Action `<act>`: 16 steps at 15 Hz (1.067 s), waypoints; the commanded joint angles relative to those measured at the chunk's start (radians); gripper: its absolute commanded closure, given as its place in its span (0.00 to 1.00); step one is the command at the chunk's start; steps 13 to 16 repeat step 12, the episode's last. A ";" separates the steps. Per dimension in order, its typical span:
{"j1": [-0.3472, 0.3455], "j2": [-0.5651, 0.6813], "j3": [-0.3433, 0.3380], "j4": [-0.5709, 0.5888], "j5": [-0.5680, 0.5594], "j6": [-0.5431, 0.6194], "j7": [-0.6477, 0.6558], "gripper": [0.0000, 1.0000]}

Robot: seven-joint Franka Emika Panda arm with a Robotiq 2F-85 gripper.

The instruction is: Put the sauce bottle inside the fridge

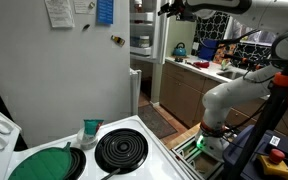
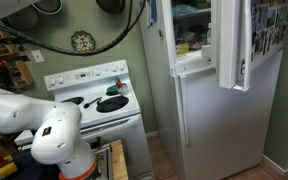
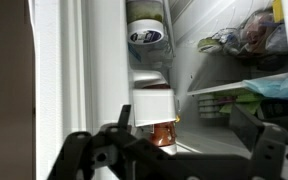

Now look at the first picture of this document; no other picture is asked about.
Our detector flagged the wooden kitchen cabinets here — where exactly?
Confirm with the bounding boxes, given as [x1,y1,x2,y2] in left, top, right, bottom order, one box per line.
[158,62,288,144]

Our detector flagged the blue food container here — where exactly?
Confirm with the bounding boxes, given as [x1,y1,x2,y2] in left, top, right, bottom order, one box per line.
[129,35,140,47]

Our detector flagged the yellow red emergency stop button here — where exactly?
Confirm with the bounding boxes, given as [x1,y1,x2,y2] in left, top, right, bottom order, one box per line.
[255,148,288,180]

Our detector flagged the large black coil burner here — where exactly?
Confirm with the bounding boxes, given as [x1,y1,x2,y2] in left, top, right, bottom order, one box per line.
[94,127,149,175]

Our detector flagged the black coil stove burner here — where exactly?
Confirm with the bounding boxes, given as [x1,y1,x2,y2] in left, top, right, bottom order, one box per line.
[63,146,88,180]

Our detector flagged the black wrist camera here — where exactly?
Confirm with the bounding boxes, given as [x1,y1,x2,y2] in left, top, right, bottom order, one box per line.
[176,7,197,23]

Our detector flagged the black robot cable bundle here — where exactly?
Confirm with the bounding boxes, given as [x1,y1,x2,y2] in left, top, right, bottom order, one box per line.
[200,29,280,83]

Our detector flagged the clear cup with teal packet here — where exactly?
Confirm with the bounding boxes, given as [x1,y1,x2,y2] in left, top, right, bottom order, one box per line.
[76,118,105,150]

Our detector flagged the white fridge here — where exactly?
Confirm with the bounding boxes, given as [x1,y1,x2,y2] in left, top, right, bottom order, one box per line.
[0,0,143,148]

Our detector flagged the kitchen sink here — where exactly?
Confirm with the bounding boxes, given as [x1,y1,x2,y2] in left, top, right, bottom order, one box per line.
[216,70,246,81]

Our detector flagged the yellow black fridge magnet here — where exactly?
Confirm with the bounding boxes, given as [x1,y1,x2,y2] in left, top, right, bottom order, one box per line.
[110,34,126,47]

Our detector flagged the red kitchen utensil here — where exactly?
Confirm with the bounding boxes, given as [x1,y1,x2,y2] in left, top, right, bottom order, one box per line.
[192,60,211,70]

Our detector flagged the white kitchen countertop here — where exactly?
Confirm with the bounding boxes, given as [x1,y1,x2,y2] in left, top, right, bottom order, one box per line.
[165,54,288,116]

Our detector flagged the colourful potholder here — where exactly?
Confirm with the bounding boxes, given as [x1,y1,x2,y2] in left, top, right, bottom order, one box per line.
[213,42,238,65]

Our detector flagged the green leaf-shaped mat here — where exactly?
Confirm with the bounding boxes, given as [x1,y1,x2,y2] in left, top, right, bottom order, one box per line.
[7,141,73,180]

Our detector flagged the wooden base board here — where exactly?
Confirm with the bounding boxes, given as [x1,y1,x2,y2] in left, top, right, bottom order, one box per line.
[165,122,202,151]

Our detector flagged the small white paper note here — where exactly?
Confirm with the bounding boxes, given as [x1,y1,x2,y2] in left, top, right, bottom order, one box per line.
[73,0,97,15]

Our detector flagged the black tripod with orange clamps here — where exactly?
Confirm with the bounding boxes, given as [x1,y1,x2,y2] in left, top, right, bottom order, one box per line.
[225,29,288,180]

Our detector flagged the white freezer door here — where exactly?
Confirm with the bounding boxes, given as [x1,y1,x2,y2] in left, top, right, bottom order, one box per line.
[129,0,168,64]

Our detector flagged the blue card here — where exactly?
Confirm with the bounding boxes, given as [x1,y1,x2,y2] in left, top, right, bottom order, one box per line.
[95,0,115,26]

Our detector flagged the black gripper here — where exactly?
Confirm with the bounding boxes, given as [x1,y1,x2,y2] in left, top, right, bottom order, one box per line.
[157,0,189,18]

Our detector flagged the white electric stove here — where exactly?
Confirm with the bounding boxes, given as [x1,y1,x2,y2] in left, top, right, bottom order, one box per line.
[0,106,196,180]

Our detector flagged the dark brown floor rug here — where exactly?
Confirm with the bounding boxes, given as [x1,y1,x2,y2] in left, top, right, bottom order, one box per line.
[137,104,178,140]

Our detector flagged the kitchen window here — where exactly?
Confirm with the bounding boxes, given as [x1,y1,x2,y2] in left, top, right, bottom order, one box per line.
[229,18,279,46]

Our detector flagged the glass jar with white lid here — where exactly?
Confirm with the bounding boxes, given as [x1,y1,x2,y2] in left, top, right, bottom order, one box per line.
[137,34,151,49]

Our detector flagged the aluminium extrusion base frame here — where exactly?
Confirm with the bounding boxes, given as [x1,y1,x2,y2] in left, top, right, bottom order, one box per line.
[170,134,226,180]

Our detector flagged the large white paper note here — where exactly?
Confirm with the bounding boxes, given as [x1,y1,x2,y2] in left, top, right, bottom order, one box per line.
[44,0,76,29]

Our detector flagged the blue bag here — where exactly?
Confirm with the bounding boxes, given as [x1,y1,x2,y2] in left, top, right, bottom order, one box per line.
[197,38,219,62]

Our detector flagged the utensil with black handle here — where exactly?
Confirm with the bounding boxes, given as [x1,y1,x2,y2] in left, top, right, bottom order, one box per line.
[100,167,122,180]

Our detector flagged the white QR code sticker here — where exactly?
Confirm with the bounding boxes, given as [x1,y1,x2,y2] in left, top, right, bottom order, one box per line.
[268,135,281,147]

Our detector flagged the blue kettle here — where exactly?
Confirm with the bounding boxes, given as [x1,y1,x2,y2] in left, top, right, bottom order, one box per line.
[172,41,188,57]

